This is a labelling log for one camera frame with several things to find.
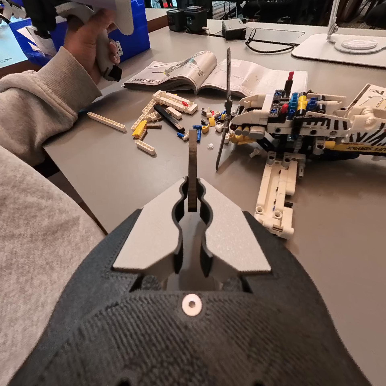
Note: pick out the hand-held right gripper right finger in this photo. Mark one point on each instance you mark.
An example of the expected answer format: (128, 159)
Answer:
(238, 241)

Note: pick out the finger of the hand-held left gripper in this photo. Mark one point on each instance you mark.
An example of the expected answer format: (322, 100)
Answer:
(13, 10)

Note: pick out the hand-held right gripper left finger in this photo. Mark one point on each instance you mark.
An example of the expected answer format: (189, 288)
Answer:
(144, 241)

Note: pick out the white lego skid assembly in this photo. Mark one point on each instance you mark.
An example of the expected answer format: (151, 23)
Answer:
(277, 193)

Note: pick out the long black lego beam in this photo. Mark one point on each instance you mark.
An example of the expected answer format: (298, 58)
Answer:
(192, 169)

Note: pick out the zebra striped lego helicopter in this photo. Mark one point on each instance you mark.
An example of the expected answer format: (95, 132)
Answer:
(316, 126)

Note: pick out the lego instruction booklet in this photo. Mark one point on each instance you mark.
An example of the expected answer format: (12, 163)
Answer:
(256, 78)

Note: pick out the person's left forearm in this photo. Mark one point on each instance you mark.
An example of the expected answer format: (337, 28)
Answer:
(39, 102)

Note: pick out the short white lego beam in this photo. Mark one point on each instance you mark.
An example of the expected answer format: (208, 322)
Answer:
(145, 147)

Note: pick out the yellow lego panel piece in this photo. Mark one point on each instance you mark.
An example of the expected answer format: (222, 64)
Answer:
(139, 129)

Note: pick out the long white lego beam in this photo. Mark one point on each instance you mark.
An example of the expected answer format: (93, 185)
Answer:
(105, 121)
(144, 114)

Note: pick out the pile of loose lego pieces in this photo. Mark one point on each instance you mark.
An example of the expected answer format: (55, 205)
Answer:
(211, 120)

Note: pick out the white lego panel assembly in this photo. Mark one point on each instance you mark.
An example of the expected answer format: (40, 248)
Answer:
(178, 104)

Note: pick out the person's left hand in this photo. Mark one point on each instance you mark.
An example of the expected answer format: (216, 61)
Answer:
(84, 42)

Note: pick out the black battery charger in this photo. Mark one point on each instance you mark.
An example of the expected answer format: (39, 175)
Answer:
(196, 19)
(175, 19)

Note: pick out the white tablet stand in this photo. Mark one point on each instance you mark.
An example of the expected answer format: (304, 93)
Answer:
(340, 51)

